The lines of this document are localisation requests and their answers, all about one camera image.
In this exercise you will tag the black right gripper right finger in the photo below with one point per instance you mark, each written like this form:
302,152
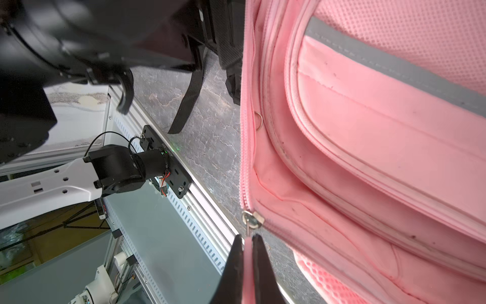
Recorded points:
265,285

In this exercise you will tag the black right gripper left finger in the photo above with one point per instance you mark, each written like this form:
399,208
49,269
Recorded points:
229,289

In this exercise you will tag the pink backpack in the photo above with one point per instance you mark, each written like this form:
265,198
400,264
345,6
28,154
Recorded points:
363,144

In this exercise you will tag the black backpack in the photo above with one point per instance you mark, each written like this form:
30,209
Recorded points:
221,24

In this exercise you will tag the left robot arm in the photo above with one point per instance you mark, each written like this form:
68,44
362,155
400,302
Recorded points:
48,43

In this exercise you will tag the aluminium frame rail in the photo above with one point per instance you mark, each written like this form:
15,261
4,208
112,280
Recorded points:
181,244

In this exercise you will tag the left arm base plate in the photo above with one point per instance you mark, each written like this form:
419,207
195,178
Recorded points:
159,161

